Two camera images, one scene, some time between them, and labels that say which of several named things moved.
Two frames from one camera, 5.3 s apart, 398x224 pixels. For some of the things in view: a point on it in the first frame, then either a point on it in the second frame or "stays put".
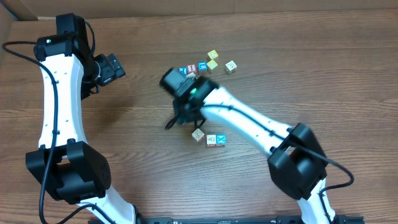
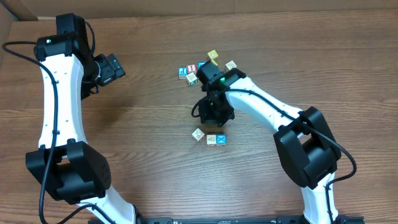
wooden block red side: (211, 140) stays put
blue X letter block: (221, 139) stays put
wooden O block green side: (198, 135) stays put
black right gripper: (181, 116) to (216, 115)
